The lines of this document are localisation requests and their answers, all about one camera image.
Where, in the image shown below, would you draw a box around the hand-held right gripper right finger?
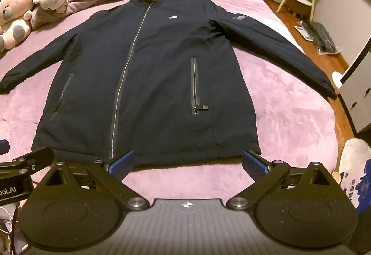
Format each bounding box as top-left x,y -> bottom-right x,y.
225,150 -> 334,211

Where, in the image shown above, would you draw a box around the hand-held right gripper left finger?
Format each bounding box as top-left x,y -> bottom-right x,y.
38,150 -> 150,211

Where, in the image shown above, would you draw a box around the dark navy zip jacket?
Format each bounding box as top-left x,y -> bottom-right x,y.
0,0 -> 338,168

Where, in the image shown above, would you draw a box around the white round object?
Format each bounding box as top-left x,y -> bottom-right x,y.
332,72 -> 346,89

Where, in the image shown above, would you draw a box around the white cabinet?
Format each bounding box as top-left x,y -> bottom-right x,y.
338,49 -> 371,134

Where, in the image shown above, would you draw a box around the white teddy bear plush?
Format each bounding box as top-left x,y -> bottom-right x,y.
0,0 -> 34,52

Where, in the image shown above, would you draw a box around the white paper sheet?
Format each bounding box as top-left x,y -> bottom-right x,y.
294,25 -> 312,41

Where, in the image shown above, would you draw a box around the black keyboard in plastic bag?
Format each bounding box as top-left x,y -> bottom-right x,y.
300,20 -> 344,56

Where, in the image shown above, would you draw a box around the round basket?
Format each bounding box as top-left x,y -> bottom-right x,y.
285,0 -> 312,17

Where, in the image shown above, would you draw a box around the thin cables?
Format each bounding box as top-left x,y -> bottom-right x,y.
0,203 -> 21,255

